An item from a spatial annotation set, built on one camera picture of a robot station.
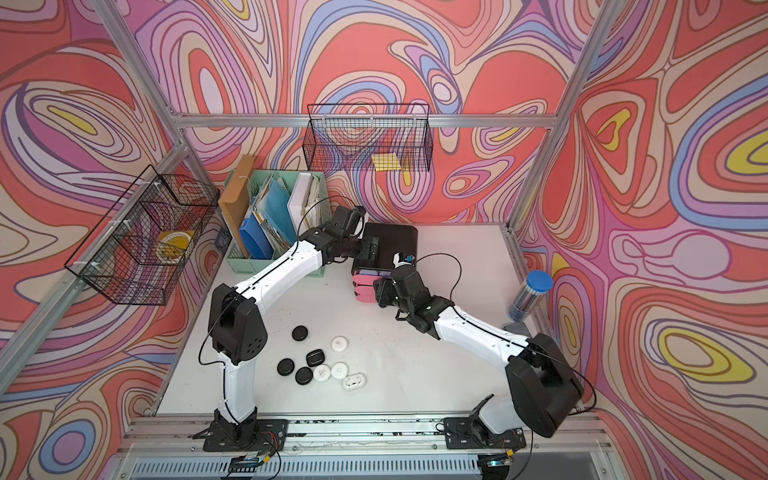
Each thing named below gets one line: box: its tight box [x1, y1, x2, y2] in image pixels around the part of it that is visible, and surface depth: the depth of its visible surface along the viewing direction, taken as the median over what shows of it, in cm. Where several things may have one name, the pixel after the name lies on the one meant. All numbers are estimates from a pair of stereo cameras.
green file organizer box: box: [226, 170, 332, 278], surface depth 96 cm
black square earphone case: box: [306, 349, 325, 367], surface depth 87 cm
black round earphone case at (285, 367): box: [276, 358, 295, 376], surface depth 86 cm
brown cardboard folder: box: [218, 154, 255, 259], surface depth 87 cm
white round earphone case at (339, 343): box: [330, 335, 349, 353], surface depth 90 cm
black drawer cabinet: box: [352, 223, 418, 292], surface depth 88 cm
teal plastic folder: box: [265, 178, 297, 245], surface depth 95 cm
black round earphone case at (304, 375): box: [295, 366, 314, 386], surface depth 84 cm
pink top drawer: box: [352, 269, 392, 285], surface depth 88 cm
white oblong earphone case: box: [342, 372, 367, 391], surface depth 82 cm
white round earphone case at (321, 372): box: [313, 364, 331, 382], surface depth 84 cm
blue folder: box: [240, 212, 275, 260], surface depth 95 cm
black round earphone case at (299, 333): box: [291, 325, 309, 341], surface depth 91 cm
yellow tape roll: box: [155, 232, 192, 263], surface depth 80 cm
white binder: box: [287, 172, 320, 236], surface depth 95 cm
